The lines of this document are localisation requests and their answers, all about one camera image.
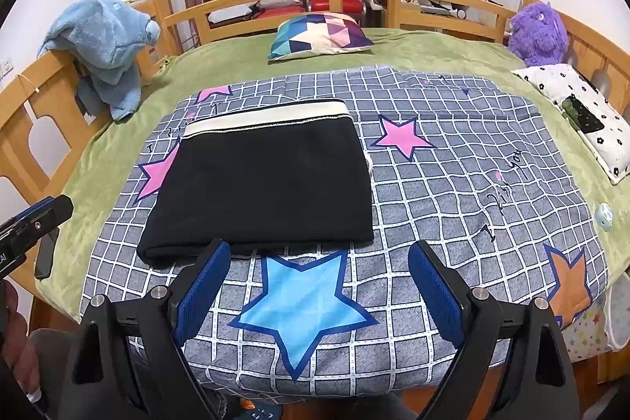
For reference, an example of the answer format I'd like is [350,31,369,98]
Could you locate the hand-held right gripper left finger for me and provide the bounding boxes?
[59,238,232,420]

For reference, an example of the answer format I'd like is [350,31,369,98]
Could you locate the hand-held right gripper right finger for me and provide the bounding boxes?
[408,240,582,420]

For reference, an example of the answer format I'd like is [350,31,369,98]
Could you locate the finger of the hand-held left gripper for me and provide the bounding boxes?
[0,195,74,250]

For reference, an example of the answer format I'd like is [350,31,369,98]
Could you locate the black pants with white stripe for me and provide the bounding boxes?
[137,98,375,269]

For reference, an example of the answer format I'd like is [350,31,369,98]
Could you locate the person's left hand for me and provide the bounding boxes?
[0,279,43,401]

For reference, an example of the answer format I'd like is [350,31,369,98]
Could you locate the green blanket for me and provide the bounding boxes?
[37,26,611,325]

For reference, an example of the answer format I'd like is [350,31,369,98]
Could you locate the grey checked star quilt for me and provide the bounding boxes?
[81,65,611,396]

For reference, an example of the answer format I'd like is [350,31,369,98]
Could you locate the star print white sheet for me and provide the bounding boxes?
[561,275,630,362]

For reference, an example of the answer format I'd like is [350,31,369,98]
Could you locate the light blue plush towel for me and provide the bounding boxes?
[37,0,161,122]

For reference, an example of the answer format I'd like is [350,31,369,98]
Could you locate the white flower print pillow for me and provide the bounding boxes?
[512,63,630,187]

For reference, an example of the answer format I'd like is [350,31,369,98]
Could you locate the purple plush toy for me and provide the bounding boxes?
[507,2,569,67]

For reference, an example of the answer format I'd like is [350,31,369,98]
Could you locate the geometric pattern pillow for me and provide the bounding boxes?
[268,13,376,61]

